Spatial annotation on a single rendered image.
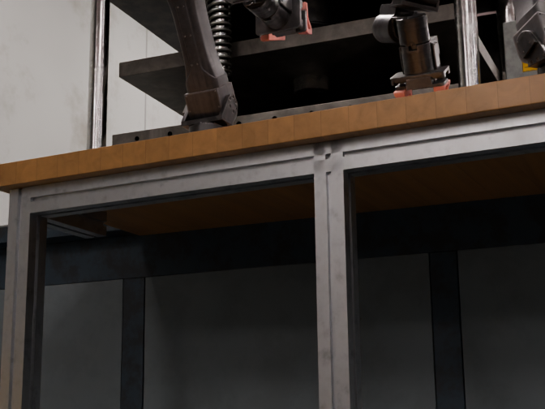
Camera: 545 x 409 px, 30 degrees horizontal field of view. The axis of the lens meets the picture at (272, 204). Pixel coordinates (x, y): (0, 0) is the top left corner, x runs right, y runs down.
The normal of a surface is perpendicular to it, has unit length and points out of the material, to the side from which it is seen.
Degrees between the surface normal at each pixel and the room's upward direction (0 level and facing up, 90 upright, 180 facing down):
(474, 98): 90
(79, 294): 90
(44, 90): 90
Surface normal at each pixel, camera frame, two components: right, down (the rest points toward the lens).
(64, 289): -0.39, -0.21
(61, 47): 0.90, -0.11
